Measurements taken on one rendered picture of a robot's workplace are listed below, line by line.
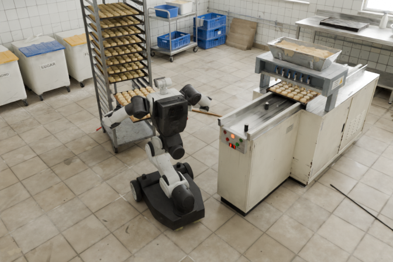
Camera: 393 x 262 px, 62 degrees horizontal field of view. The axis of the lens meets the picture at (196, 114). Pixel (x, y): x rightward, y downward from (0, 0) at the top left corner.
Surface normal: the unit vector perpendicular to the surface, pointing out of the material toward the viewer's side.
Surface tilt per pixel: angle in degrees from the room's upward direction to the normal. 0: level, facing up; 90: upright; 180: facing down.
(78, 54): 91
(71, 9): 90
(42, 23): 90
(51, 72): 92
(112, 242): 0
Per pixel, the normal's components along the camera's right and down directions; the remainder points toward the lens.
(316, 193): 0.00, -0.87
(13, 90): 0.73, 0.39
